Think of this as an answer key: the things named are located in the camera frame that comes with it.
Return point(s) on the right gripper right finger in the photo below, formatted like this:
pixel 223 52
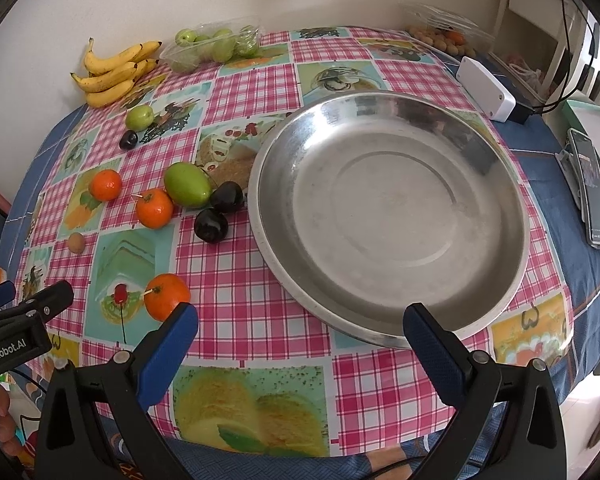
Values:
pixel 530 442

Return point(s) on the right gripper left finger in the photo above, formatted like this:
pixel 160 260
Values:
pixel 72 443

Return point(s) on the small brown longan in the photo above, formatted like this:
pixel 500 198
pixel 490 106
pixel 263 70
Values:
pixel 76 243

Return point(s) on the orange tangerine front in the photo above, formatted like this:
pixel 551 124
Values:
pixel 163 294

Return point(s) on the orange tangerine with stem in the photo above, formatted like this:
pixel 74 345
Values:
pixel 153 208

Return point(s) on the dark plum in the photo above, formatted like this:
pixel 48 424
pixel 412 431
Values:
pixel 128 141
pixel 227 197
pixel 211 226

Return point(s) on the large green mango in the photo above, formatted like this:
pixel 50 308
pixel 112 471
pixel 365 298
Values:
pixel 187 185

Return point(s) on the small green apple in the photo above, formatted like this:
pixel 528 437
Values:
pixel 139 118

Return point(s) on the banana bunch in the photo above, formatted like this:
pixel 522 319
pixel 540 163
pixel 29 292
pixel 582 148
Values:
pixel 110 79

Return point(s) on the black smartphone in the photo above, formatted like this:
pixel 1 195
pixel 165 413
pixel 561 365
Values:
pixel 586 168

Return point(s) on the large steel plate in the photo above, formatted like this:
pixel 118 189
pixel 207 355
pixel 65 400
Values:
pixel 365 203

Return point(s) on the clear tray of green fruit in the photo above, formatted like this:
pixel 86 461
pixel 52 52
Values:
pixel 217 42

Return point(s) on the white shelf unit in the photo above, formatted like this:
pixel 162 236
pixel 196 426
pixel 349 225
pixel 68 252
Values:
pixel 534 42

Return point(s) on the clear tray of longans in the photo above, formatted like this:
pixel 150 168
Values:
pixel 445 31

